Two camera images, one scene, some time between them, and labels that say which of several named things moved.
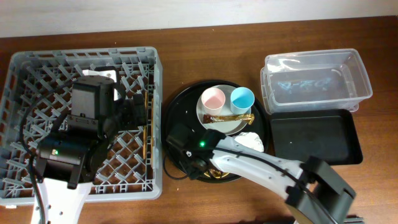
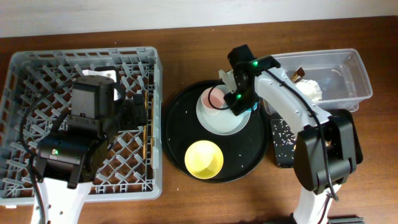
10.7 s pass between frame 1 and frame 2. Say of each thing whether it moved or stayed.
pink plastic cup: stayed
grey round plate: stayed
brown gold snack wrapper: moved
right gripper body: moved
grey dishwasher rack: stayed
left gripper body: stayed
